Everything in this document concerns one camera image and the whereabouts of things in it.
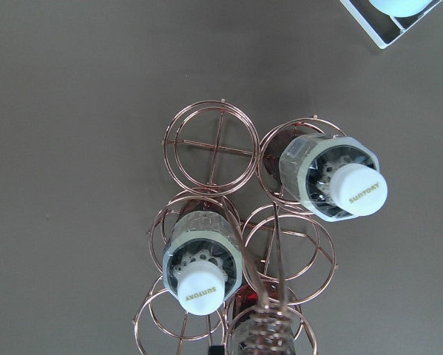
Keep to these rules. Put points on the white cup rack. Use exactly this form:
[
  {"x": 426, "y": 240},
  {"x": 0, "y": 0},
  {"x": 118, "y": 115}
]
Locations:
[{"x": 384, "y": 30}]

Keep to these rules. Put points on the tea bottle front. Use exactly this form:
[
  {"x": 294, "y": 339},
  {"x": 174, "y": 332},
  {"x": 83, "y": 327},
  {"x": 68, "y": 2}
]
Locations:
[{"x": 202, "y": 263}]

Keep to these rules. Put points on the tea bottle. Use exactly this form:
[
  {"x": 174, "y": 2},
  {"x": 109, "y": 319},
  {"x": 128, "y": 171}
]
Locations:
[
  {"x": 257, "y": 331},
  {"x": 333, "y": 176},
  {"x": 202, "y": 263}
]

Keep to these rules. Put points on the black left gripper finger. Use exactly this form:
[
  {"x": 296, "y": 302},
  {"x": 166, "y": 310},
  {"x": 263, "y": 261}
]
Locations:
[{"x": 217, "y": 350}]

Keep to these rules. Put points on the copper wire bottle basket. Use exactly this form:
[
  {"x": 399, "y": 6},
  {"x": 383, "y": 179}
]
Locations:
[{"x": 213, "y": 152}]

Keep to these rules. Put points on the white cup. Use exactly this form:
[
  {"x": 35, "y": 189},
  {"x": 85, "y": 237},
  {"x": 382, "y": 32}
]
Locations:
[{"x": 400, "y": 8}]

